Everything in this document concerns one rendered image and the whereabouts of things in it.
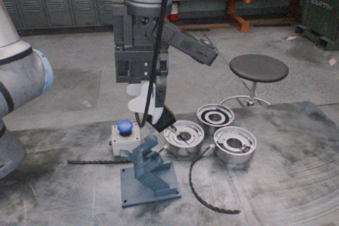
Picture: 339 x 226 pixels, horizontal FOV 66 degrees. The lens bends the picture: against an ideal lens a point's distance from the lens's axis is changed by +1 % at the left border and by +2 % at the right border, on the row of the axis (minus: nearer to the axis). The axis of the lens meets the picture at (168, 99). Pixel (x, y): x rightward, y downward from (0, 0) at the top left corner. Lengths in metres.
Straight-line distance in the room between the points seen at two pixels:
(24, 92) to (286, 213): 0.64
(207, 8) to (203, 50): 4.18
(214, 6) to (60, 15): 2.39
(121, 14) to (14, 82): 0.38
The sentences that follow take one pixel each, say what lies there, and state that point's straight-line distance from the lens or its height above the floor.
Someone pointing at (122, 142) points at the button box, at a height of 0.84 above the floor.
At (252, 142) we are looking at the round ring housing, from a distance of 0.71.
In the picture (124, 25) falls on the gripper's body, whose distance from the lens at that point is 0.39.
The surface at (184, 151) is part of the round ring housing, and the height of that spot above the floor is 0.83.
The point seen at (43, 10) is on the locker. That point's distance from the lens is 3.99.
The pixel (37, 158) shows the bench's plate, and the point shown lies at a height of 0.80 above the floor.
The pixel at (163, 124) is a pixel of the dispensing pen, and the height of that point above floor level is 0.98.
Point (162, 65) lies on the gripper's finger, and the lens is 0.41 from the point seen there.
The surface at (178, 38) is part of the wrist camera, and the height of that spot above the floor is 1.15.
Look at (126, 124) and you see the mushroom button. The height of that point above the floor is 0.87.
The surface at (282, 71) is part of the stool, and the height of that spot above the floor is 0.62.
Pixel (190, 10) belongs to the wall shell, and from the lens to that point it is 4.51.
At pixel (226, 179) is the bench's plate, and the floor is 0.80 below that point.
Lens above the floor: 1.29
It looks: 34 degrees down
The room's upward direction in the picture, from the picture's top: straight up
